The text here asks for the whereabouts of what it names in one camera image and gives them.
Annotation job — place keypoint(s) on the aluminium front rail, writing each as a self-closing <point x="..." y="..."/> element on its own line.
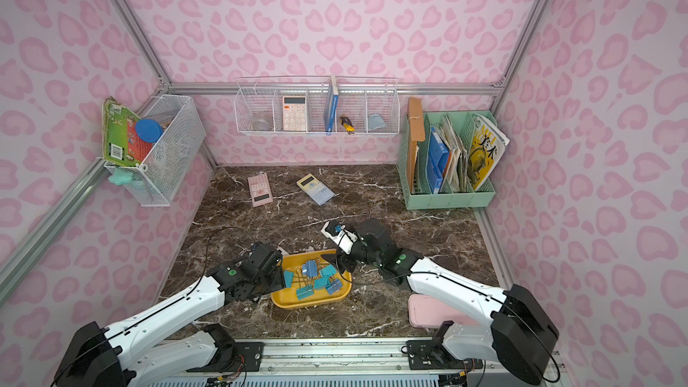
<point x="321" y="362"/>

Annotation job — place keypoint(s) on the yellow magazine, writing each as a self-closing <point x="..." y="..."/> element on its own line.
<point x="487" y="145"/>

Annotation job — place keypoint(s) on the green file organizer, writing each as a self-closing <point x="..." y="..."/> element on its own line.
<point x="456" y="192"/>

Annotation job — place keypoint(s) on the brown clipboard folder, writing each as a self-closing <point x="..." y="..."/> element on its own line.
<point x="416" y="136"/>

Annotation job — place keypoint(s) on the blue binder clip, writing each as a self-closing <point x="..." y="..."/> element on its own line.
<point x="333" y="286"/>
<point x="310" y="269"/>

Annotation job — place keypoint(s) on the pink plastic box lid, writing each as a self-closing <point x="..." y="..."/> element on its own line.
<point x="429" y="313"/>

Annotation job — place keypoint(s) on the blue yellow calculator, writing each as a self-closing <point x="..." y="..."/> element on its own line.
<point x="315" y="189"/>

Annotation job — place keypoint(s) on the yellow black toy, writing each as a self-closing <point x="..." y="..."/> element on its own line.
<point x="347" y="124"/>

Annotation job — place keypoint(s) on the light blue cup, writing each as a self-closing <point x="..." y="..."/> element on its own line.
<point x="375" y="123"/>

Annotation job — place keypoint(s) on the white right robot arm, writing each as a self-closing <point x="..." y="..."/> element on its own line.
<point x="510" y="326"/>

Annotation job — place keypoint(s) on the blue book in shelf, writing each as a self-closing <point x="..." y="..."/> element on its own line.
<point x="330" y="106"/>

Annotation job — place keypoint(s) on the teal binder clip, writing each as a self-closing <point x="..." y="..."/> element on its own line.
<point x="305" y="292"/>
<point x="323" y="279"/>
<point x="288" y="278"/>

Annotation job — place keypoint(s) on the blue round lid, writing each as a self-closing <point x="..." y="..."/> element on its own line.
<point x="148" y="130"/>

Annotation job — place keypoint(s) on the white wire wall shelf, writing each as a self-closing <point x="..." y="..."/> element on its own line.
<point x="359" y="98"/>

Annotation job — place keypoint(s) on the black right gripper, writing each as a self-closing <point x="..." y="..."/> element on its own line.
<point x="348" y="257"/>

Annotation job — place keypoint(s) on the green card package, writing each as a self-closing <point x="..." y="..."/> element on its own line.
<point x="120" y="141"/>

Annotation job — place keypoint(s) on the white wire wall basket left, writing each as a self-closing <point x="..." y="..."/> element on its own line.
<point x="165" y="163"/>

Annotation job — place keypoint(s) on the white calculator in shelf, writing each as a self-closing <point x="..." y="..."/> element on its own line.
<point x="294" y="114"/>

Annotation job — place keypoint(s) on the blue folder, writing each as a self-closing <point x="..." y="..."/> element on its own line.
<point x="438" y="156"/>

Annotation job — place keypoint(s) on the pink calculator on table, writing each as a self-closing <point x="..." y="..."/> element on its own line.
<point x="260" y="190"/>

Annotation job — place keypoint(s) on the mint green sponge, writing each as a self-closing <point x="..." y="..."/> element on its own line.
<point x="126" y="177"/>

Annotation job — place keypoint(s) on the yellow plastic storage box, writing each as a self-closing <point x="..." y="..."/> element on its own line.
<point x="286" y="298"/>

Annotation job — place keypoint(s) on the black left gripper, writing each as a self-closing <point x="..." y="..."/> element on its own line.
<point x="274" y="269"/>

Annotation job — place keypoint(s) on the clear glass bowl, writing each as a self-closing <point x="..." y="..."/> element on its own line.
<point x="262" y="122"/>

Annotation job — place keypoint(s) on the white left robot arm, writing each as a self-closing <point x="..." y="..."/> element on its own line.
<point x="137" y="351"/>

